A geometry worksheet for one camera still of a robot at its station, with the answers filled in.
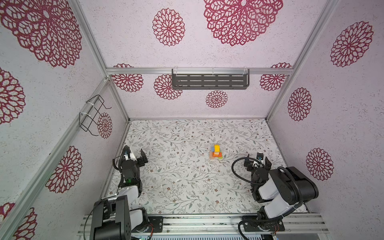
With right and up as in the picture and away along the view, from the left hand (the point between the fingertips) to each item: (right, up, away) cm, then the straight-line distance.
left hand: (134, 154), depth 87 cm
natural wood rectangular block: (+47, -3, +12) cm, 48 cm away
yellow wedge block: (+50, +3, +6) cm, 50 cm away
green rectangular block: (+53, -4, +11) cm, 54 cm away
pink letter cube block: (+49, 0, +7) cm, 50 cm away
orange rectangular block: (+52, -2, +9) cm, 53 cm away
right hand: (+73, -1, 0) cm, 73 cm away
